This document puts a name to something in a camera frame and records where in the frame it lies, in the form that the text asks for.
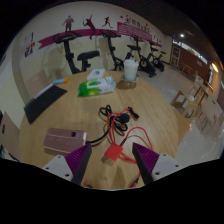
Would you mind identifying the pink power strip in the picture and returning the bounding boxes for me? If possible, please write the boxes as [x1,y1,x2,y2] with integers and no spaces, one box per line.
[43,127,88,156]

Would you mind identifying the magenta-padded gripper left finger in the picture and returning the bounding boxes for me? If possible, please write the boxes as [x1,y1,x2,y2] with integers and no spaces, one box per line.
[41,143,93,186]

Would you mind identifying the black cable bundle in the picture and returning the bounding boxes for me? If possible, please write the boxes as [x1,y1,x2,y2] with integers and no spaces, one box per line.
[85,104,140,146]

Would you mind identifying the wooden chairs and tables group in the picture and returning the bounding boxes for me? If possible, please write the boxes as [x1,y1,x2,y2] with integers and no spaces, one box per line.
[169,74,224,141]

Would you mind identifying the round wooden coaster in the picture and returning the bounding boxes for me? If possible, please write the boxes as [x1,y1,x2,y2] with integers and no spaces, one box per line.
[116,78,138,90]

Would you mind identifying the blue and orange marker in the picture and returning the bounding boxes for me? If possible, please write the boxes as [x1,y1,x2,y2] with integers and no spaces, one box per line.
[52,77,70,85]

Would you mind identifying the white wall poster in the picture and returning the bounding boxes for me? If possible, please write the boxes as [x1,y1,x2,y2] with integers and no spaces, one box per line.
[24,32,35,45]

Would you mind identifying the small red wall sign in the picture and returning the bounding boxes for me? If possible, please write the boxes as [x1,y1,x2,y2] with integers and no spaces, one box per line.
[23,43,35,58]

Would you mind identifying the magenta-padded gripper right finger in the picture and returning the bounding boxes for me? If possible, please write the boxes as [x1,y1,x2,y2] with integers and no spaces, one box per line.
[131,142,184,186]

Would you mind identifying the red charging cable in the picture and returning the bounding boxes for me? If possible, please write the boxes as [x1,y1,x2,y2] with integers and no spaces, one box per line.
[83,107,155,188]

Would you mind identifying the exercise bikes group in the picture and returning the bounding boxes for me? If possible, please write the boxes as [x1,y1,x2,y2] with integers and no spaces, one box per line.
[53,29,167,78]

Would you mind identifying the plain wooden chair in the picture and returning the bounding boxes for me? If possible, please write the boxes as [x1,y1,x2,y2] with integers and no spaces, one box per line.
[24,69,51,99]

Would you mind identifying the magenta sports wall decal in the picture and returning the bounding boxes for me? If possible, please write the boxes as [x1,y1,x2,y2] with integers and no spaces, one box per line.
[37,13,163,51]

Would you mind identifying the white translucent cup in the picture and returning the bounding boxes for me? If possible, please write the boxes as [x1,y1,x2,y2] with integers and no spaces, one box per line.
[123,59,140,83]

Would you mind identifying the red charger block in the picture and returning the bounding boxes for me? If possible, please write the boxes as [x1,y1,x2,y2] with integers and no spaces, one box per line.
[101,143,124,166]

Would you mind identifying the green wet wipes pack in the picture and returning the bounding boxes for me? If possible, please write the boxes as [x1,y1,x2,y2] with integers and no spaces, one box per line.
[77,76,117,98]

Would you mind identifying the black mouse pad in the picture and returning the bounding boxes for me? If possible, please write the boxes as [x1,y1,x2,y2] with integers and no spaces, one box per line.
[23,84,68,125]

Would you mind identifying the ceiling lights group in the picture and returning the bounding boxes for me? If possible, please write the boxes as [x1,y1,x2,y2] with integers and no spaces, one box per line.
[178,31,220,74]

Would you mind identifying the small white box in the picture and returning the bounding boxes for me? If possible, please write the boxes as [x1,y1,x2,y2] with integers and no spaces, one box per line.
[86,68,106,82]

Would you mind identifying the white flat strip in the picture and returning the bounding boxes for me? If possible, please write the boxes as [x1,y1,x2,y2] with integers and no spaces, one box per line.
[33,83,55,100]

